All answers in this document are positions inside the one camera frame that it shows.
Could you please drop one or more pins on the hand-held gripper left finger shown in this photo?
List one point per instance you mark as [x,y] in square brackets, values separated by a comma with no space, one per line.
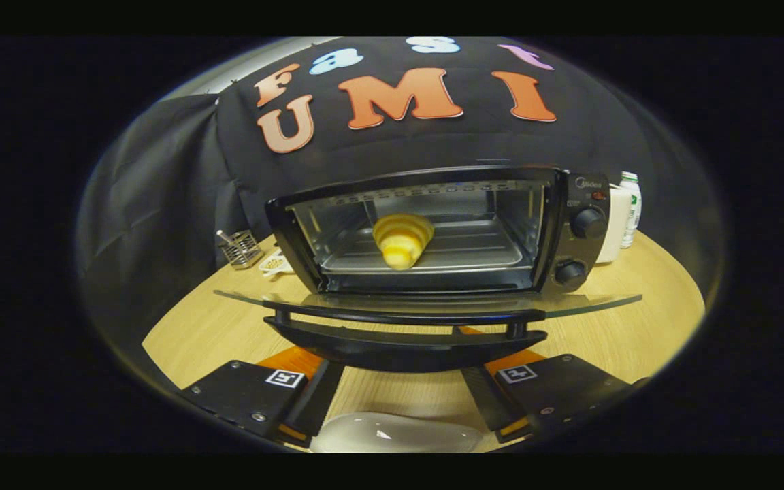
[317,405]

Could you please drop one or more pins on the white plate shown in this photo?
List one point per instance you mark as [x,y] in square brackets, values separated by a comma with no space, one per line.
[399,435]

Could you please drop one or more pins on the small white dish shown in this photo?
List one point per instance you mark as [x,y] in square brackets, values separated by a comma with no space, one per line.
[275,264]

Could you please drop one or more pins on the yellow croissant bread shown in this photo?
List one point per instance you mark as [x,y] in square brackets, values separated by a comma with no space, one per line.
[402,238]

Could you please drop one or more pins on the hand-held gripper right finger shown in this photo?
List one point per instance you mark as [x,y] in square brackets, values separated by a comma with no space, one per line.
[484,398]

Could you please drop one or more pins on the white bread toaster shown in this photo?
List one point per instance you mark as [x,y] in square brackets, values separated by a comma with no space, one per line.
[611,224]

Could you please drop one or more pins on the black toaster oven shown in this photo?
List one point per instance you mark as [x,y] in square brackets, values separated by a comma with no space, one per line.
[586,204]

